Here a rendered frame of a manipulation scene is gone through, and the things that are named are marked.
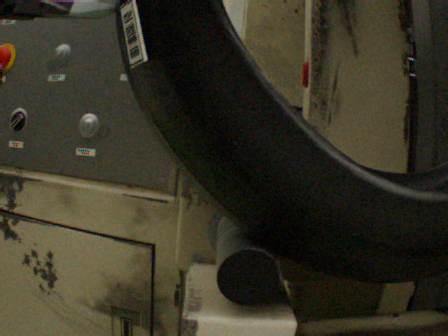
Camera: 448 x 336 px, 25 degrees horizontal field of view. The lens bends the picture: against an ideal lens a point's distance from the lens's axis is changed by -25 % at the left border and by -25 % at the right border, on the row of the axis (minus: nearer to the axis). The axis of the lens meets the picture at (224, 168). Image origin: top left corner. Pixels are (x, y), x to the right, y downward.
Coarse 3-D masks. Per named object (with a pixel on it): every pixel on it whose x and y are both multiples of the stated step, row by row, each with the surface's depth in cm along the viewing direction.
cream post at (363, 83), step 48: (336, 0) 121; (384, 0) 121; (336, 48) 121; (384, 48) 121; (336, 96) 121; (384, 96) 121; (336, 144) 122; (384, 144) 122; (288, 288) 123; (336, 288) 122; (384, 288) 123
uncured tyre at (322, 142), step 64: (128, 0) 86; (192, 0) 83; (128, 64) 88; (192, 64) 83; (256, 64) 83; (192, 128) 85; (256, 128) 83; (256, 192) 85; (320, 192) 84; (384, 192) 83; (320, 256) 87; (384, 256) 85
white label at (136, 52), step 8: (120, 8) 86; (128, 8) 84; (136, 8) 83; (128, 16) 84; (136, 16) 83; (128, 24) 85; (136, 24) 83; (128, 32) 85; (136, 32) 83; (128, 40) 86; (136, 40) 84; (128, 48) 86; (136, 48) 84; (144, 48) 83; (128, 56) 86; (136, 56) 84; (144, 56) 83; (136, 64) 85
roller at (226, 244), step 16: (224, 224) 110; (224, 240) 98; (240, 240) 92; (256, 240) 91; (224, 256) 87; (240, 256) 85; (256, 256) 85; (272, 256) 87; (224, 272) 85; (240, 272) 85; (256, 272) 85; (272, 272) 85; (224, 288) 85; (240, 288) 85; (256, 288) 85; (272, 288) 85; (240, 304) 85
